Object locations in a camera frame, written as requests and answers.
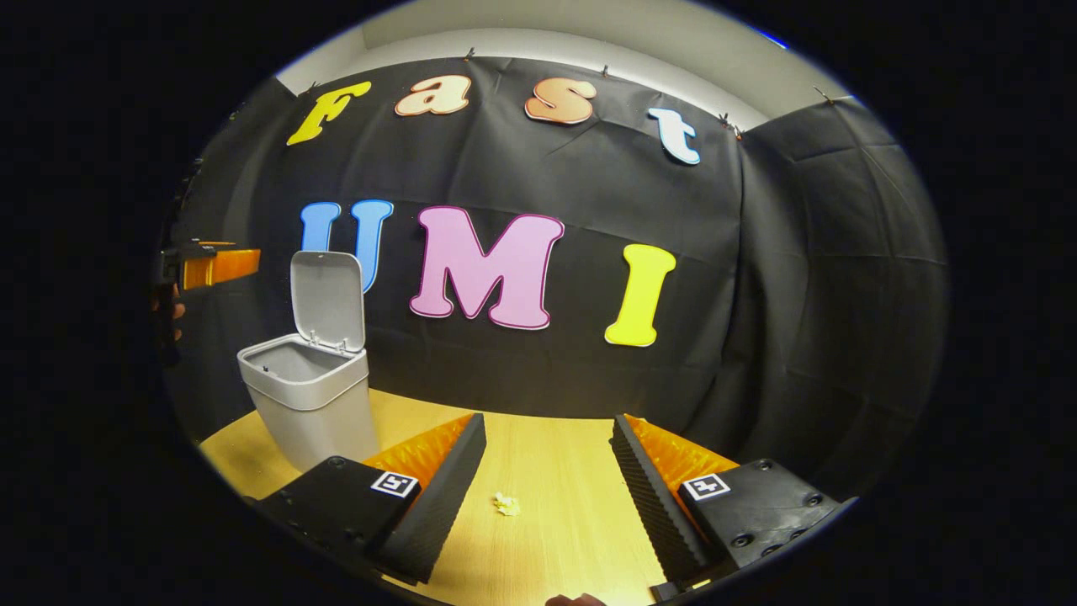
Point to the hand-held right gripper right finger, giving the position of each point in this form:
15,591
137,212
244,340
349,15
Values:
656,505

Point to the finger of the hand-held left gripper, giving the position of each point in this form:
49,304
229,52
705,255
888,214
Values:
219,268

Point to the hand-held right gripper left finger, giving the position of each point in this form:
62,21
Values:
437,505

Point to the paper ball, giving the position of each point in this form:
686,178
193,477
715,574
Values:
506,504

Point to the white desktop garbage bin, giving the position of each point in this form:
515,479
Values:
311,412

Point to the wooden desktop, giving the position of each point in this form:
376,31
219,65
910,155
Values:
555,471

